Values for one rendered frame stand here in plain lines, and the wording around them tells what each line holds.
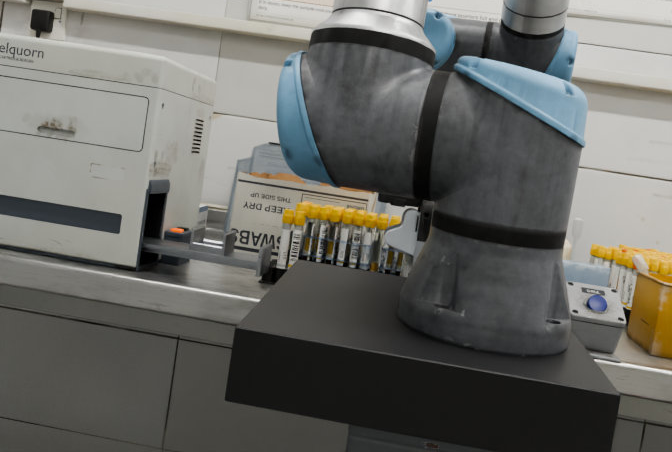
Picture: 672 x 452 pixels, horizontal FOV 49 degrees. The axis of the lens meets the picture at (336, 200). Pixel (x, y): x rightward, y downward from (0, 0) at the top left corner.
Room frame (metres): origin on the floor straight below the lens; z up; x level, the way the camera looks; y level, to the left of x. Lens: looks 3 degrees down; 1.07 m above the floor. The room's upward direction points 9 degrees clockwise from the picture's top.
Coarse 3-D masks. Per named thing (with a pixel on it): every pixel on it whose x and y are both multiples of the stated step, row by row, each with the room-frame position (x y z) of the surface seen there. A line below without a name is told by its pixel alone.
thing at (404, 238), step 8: (408, 216) 1.02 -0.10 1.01; (416, 216) 1.02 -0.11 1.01; (408, 224) 1.02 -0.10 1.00; (392, 232) 1.02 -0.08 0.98; (400, 232) 1.01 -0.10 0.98; (408, 232) 1.01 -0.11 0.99; (416, 232) 1.01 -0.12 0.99; (392, 240) 1.01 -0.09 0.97; (400, 240) 1.01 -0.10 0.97; (408, 240) 1.01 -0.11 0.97; (416, 240) 1.01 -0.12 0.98; (400, 248) 1.01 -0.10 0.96; (408, 248) 1.01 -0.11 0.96; (416, 248) 1.00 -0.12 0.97; (416, 256) 1.01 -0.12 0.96
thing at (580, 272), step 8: (568, 264) 1.05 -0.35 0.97; (576, 264) 1.05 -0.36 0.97; (584, 264) 1.06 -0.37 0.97; (592, 264) 1.08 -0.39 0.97; (568, 272) 1.05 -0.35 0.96; (576, 272) 1.05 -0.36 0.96; (584, 272) 1.05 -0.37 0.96; (592, 272) 1.05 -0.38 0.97; (600, 272) 1.05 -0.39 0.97; (608, 272) 1.05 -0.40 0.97; (568, 280) 1.05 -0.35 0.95; (576, 280) 1.05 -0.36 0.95; (584, 280) 1.05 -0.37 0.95; (592, 280) 1.05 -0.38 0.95; (600, 280) 1.05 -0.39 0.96; (608, 280) 1.05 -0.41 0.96
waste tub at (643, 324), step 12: (648, 276) 1.03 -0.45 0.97; (660, 276) 1.09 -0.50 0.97; (636, 288) 1.09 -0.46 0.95; (648, 288) 1.03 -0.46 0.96; (660, 288) 0.98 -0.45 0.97; (636, 300) 1.08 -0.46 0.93; (648, 300) 1.02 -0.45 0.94; (660, 300) 0.97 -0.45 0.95; (636, 312) 1.07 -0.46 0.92; (648, 312) 1.01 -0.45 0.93; (660, 312) 0.97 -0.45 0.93; (636, 324) 1.06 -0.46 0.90; (648, 324) 1.00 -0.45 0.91; (660, 324) 0.97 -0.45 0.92; (636, 336) 1.05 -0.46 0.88; (648, 336) 0.99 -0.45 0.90; (660, 336) 0.97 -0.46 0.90; (648, 348) 0.98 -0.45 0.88; (660, 348) 0.97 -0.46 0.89
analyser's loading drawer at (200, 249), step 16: (144, 240) 1.04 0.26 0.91; (160, 240) 1.06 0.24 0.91; (192, 240) 1.01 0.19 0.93; (208, 240) 1.06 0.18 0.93; (224, 240) 1.01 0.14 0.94; (176, 256) 1.01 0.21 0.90; (192, 256) 1.01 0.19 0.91; (208, 256) 1.00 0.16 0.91; (224, 256) 1.00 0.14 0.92; (240, 256) 1.03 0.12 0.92; (256, 256) 1.05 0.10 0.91; (256, 272) 1.00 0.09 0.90
